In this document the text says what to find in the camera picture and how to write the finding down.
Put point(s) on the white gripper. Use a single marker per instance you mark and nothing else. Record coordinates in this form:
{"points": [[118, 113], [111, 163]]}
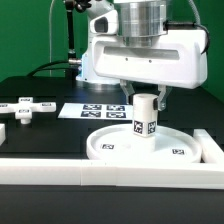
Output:
{"points": [[175, 59]]}

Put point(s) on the white round table top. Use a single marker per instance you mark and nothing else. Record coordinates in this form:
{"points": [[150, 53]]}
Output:
{"points": [[119, 143]]}

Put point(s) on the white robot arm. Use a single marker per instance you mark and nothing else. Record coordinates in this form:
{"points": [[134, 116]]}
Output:
{"points": [[134, 41]]}

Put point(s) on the white marker sheet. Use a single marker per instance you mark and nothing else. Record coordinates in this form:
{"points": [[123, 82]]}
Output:
{"points": [[96, 111]]}

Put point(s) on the white right fence bar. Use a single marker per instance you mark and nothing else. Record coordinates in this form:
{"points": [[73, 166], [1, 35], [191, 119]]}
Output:
{"points": [[211, 152]]}

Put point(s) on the white fence bar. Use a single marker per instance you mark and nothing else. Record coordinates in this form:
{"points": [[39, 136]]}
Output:
{"points": [[91, 172], [211, 152]]}

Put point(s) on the white cross-shaped table base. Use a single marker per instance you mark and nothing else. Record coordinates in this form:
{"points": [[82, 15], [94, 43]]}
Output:
{"points": [[25, 107]]}

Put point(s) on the white left fence block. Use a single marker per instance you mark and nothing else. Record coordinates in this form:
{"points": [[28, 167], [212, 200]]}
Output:
{"points": [[2, 133]]}

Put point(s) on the white front fence bar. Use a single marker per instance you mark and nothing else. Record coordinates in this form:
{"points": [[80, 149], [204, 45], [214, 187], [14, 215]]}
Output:
{"points": [[91, 172]]}

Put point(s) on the black camera stand pole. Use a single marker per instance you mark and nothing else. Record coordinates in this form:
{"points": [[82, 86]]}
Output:
{"points": [[80, 6]]}

